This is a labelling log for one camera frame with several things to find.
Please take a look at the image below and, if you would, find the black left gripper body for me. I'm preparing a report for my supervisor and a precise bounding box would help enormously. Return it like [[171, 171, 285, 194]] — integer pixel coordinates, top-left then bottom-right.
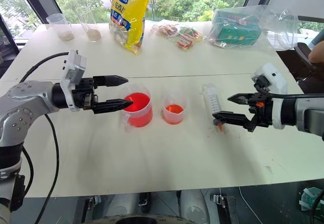
[[71, 77, 100, 111]]

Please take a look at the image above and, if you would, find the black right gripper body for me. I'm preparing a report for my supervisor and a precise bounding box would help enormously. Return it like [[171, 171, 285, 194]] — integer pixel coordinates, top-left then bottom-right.
[[246, 93, 274, 133]]

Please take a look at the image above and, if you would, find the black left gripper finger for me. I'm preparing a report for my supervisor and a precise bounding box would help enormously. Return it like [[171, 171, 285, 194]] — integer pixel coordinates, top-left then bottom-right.
[[93, 75, 129, 88], [92, 99, 134, 115]]

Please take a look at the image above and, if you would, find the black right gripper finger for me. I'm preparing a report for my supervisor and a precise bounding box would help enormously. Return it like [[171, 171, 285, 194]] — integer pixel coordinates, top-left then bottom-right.
[[212, 111, 254, 130], [227, 93, 254, 106]]

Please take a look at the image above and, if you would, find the clear plastic syringe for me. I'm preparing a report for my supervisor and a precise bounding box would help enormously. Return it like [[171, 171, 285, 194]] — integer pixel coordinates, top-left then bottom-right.
[[202, 83, 226, 134]]

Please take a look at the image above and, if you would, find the large beaker red liquid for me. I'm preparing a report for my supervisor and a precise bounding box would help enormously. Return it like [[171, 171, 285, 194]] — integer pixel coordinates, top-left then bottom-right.
[[120, 83, 154, 132]]

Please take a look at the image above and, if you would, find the tall clear cup with grains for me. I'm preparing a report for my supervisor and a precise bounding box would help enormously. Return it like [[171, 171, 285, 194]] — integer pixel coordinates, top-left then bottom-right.
[[76, 6, 103, 43]]

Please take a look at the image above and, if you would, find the small beaker red liquid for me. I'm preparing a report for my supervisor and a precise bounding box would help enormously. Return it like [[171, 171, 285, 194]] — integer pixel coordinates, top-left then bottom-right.
[[161, 94, 188, 126]]

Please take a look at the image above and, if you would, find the clear measuring cup with grains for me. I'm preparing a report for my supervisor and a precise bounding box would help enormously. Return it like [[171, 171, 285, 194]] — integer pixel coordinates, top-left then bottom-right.
[[46, 13, 75, 42]]

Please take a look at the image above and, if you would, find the dark brown chair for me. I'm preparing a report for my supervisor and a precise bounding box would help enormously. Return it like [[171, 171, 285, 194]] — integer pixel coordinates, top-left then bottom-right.
[[276, 41, 324, 95]]

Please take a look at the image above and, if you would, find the green box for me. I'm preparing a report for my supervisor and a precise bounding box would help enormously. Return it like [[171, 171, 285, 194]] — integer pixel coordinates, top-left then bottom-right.
[[210, 8, 262, 48]]

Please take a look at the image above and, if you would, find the yellow snack bag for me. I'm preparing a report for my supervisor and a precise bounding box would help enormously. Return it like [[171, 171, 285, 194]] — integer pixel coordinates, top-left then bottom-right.
[[108, 0, 157, 56]]

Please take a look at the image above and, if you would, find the clear bag of red snacks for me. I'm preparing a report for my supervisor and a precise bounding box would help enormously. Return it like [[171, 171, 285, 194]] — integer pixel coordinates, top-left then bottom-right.
[[151, 23, 181, 37]]

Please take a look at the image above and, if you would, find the person in teal sleeve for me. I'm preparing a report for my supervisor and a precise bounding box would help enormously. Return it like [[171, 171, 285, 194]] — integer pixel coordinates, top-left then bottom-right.
[[308, 28, 324, 64]]

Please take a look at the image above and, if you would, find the clear bag of colourful snacks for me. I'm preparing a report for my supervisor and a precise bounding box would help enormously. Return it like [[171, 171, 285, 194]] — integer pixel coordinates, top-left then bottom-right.
[[175, 26, 205, 51]]

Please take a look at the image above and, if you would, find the large clear plastic bag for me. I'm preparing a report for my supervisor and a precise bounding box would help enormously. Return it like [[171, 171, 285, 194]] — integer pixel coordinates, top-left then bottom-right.
[[208, 4, 300, 52]]

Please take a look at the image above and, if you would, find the silver rounded robot leg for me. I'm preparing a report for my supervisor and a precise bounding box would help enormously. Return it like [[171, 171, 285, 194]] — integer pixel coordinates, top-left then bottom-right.
[[109, 191, 143, 221], [178, 189, 211, 224]]

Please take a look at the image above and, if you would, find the teal plastic packaging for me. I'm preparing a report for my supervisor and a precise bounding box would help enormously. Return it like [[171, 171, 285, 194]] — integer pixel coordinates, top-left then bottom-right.
[[298, 187, 324, 212]]

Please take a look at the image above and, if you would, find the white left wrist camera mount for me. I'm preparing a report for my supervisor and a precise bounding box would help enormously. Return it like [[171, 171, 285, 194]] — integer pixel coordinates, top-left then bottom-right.
[[60, 50, 88, 112]]

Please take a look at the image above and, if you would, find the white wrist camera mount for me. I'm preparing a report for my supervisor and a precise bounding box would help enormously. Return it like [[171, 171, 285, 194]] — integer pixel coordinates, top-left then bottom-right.
[[60, 50, 88, 112], [251, 62, 289, 130]]

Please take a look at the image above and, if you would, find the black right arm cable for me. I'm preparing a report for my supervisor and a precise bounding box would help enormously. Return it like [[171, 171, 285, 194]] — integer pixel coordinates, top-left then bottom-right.
[[254, 80, 324, 100]]

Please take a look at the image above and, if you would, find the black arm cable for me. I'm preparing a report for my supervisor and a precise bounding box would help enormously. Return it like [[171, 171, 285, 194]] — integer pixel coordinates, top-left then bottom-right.
[[254, 80, 324, 100], [19, 52, 69, 224]]

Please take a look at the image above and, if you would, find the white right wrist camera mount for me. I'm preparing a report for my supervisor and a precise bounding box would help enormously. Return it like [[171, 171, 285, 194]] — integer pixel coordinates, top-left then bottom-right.
[[251, 62, 289, 130]]

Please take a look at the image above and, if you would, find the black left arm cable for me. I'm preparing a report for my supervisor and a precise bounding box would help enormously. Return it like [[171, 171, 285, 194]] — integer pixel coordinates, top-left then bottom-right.
[[19, 52, 69, 224]]

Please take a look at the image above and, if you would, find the short black shoulder cable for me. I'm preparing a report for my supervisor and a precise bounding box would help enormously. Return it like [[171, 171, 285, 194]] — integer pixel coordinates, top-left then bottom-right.
[[21, 147, 34, 185]]

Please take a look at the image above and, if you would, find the black metal bracket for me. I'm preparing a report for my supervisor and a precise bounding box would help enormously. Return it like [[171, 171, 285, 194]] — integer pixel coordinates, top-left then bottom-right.
[[212, 194, 240, 224]]

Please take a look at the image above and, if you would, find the thin white floor cable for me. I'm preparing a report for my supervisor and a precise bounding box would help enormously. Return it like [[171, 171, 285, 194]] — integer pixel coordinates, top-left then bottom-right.
[[238, 186, 264, 224]]

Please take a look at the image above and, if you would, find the black floor cable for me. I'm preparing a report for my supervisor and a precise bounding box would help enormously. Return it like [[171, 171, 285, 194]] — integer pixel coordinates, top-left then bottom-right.
[[310, 190, 324, 224]]

